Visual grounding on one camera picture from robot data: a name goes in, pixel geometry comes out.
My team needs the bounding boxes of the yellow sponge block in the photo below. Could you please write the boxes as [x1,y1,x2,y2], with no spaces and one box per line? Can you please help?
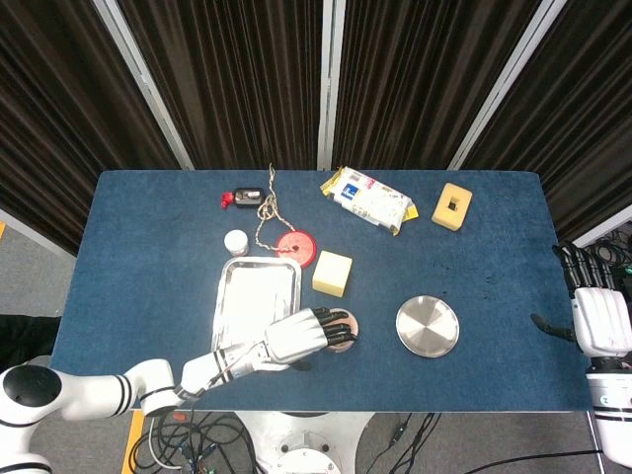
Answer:
[311,249,354,298]

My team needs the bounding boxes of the rectangular stainless steel tray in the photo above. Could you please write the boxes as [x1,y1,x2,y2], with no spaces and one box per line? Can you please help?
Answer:
[210,255,303,371]

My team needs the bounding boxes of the long black floor cable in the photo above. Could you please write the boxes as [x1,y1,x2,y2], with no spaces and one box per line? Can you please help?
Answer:
[379,412,603,474]

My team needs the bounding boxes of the dark brown pleated curtain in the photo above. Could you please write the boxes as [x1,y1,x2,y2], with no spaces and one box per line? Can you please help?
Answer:
[331,0,544,172]
[0,0,182,256]
[118,0,327,172]
[463,0,632,246]

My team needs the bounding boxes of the tangled floor cable bundle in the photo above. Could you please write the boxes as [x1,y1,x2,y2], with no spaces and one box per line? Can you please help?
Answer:
[130,412,263,474]

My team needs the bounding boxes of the white partition frame post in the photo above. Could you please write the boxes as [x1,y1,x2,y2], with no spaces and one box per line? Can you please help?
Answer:
[93,0,195,172]
[316,0,347,172]
[446,0,567,172]

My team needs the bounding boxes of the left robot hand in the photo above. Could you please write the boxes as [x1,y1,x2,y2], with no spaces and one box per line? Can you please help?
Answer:
[264,306,357,371]

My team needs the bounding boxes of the red disc with hole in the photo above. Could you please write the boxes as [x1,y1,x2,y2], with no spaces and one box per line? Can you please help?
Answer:
[275,229,319,270]

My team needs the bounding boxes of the white and yellow wipes packet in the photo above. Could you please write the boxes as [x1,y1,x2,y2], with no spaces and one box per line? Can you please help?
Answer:
[319,166,421,237]

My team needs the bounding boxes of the round metal lid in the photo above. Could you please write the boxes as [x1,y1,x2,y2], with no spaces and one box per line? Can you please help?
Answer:
[395,294,461,358]

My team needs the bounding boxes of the person in black clothing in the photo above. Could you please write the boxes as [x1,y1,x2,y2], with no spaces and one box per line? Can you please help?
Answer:
[0,313,63,374]

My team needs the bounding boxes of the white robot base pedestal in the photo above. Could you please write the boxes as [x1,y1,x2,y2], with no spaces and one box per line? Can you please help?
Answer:
[236,412,376,474]

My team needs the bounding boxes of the black device with red cap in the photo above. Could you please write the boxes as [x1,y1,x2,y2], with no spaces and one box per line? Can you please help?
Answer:
[220,187,267,211]

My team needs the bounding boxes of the white partition frame rail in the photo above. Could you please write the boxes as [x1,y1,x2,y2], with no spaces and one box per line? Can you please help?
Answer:
[0,206,78,261]
[562,201,632,256]

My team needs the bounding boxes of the coiled black cables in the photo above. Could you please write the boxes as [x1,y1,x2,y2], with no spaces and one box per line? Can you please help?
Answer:
[590,226,632,268]

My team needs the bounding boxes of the small white jar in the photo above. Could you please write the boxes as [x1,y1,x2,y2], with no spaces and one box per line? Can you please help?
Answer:
[223,230,250,258]

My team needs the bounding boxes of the yellow block with hole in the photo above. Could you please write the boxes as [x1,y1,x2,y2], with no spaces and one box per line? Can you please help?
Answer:
[431,182,474,232]

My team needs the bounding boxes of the blue table cloth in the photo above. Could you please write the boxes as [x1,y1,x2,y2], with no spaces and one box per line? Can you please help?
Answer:
[48,170,593,414]

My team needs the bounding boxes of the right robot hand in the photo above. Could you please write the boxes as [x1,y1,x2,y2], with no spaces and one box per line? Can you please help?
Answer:
[530,241,632,359]

